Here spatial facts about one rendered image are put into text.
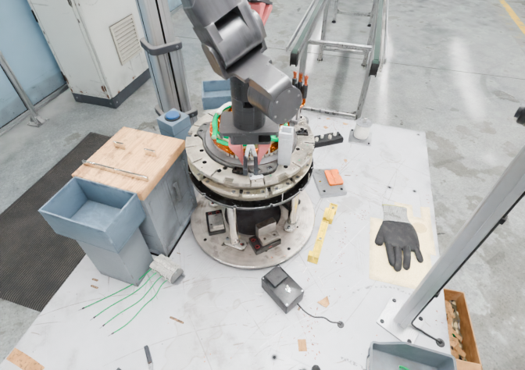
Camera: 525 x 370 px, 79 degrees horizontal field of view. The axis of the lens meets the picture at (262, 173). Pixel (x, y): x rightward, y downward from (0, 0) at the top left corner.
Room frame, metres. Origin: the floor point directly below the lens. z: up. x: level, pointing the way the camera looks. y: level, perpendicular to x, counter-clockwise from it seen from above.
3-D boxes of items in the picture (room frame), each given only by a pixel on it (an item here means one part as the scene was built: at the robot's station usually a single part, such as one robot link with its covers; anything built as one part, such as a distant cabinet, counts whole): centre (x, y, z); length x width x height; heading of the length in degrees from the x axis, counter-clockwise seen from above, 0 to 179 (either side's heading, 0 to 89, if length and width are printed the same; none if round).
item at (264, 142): (0.46, 0.02, 1.21); 0.07 x 0.07 x 0.09; 2
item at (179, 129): (0.80, 0.27, 0.91); 0.07 x 0.07 x 0.25; 54
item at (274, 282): (0.37, -0.05, 0.81); 0.10 x 0.06 x 0.06; 41
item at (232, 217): (0.51, 0.08, 0.91); 0.02 x 0.02 x 0.21
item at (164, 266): (0.43, 0.26, 0.80); 0.10 x 0.05 x 0.04; 58
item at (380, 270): (0.53, -0.42, 0.78); 0.31 x 0.19 x 0.01; 164
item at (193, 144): (0.62, 0.03, 1.09); 0.32 x 0.32 x 0.01
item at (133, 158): (0.59, 0.33, 1.05); 0.20 x 0.19 x 0.02; 161
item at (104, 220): (0.44, 0.37, 0.92); 0.17 x 0.11 x 0.28; 71
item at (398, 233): (0.54, -0.41, 0.79); 0.24 x 0.13 x 0.02; 164
